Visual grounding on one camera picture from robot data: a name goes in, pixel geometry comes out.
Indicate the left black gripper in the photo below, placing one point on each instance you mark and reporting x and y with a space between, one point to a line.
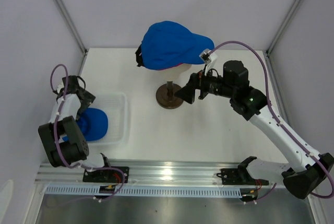
88 99

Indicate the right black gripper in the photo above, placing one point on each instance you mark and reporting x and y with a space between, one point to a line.
197 81

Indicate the blue baseball cap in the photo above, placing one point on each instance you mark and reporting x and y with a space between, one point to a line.
93 124
169 43

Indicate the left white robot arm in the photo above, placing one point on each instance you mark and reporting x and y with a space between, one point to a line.
72 125

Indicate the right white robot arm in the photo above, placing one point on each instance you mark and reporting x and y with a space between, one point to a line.
305 169

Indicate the dark round mannequin stand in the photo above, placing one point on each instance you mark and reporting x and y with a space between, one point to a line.
165 95

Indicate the cream mannequin head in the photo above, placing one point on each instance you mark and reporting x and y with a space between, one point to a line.
173 74

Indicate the white plastic basket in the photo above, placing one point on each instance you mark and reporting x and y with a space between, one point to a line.
115 105

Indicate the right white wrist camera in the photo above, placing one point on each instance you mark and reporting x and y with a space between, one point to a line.
209 60

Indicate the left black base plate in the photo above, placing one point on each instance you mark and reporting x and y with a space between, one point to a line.
106 176

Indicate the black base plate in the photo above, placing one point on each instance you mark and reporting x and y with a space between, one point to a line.
106 176
235 176

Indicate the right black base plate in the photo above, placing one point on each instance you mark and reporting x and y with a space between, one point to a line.
235 176

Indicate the white slotted cable duct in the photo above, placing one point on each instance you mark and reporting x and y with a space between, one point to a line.
211 192

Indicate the left aluminium frame post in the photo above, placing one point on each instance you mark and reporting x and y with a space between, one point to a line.
60 5

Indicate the aluminium frame post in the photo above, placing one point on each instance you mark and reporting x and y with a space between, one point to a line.
292 11
60 5

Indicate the right aluminium frame post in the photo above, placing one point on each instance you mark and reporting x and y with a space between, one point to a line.
292 11

